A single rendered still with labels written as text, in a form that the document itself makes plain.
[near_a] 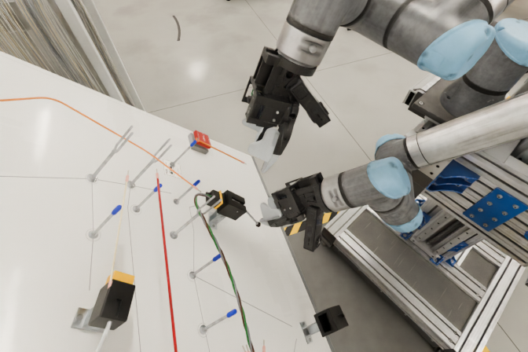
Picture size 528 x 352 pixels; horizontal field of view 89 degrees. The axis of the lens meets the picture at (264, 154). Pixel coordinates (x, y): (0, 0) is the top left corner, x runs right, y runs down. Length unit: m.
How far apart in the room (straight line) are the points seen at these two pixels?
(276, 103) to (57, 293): 0.40
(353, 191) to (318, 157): 1.66
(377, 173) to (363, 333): 1.36
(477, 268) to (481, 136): 1.35
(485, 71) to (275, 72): 0.61
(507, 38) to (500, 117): 0.29
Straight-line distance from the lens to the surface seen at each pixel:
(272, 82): 0.44
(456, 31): 0.42
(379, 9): 0.46
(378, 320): 1.83
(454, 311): 1.78
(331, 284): 1.79
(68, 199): 0.55
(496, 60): 0.89
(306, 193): 0.60
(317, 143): 2.27
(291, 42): 0.41
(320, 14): 0.40
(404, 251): 1.76
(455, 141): 0.64
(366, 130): 2.48
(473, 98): 0.94
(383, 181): 0.52
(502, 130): 0.63
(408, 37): 0.44
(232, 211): 0.63
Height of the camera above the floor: 1.71
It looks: 53 degrees down
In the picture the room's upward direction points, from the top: straight up
